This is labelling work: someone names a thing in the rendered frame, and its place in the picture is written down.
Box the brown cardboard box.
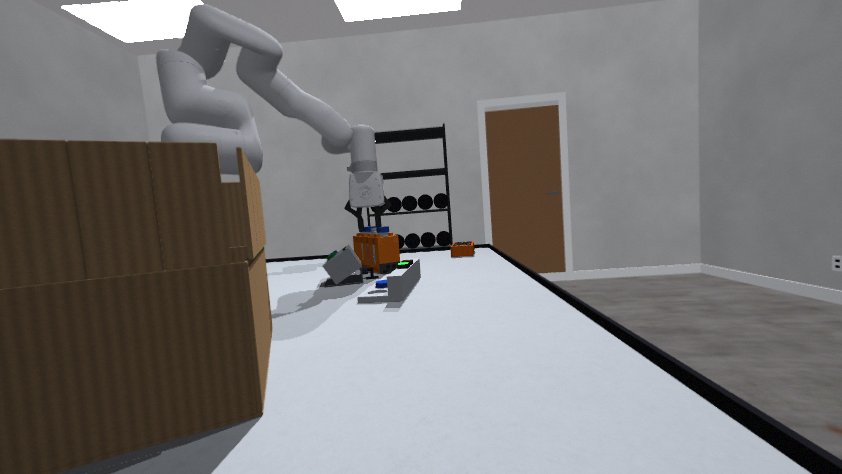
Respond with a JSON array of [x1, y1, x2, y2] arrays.
[[0, 139, 273, 474]]

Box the orange multimeter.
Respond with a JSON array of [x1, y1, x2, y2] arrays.
[[450, 241, 474, 257]]

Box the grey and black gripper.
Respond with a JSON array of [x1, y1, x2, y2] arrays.
[[344, 170, 391, 232]]

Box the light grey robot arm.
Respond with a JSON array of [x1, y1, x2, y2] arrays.
[[156, 4, 378, 175]]

